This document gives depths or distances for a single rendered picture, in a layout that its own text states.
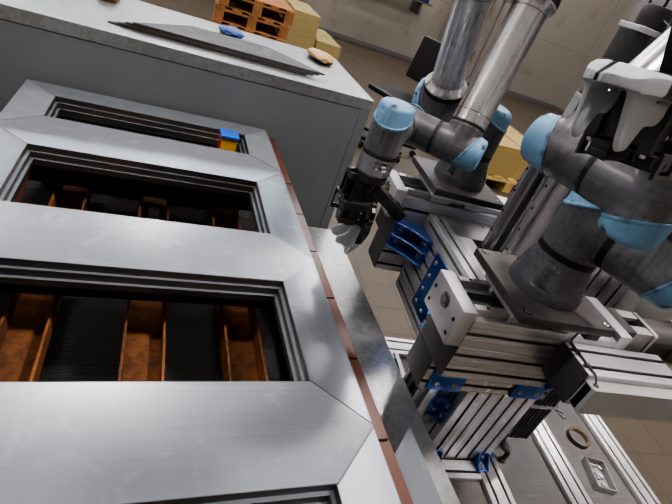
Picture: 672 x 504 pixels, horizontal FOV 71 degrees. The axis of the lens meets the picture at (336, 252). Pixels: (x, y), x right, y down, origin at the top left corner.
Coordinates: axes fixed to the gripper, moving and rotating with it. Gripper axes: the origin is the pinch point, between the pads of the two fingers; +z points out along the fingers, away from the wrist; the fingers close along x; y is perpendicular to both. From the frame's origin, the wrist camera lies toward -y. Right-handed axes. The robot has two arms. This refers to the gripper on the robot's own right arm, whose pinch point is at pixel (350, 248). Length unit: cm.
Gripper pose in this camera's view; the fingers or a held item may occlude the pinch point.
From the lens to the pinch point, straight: 110.4
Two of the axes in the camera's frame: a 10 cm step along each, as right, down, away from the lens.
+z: -3.1, 8.0, 5.2
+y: -9.1, -1.0, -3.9
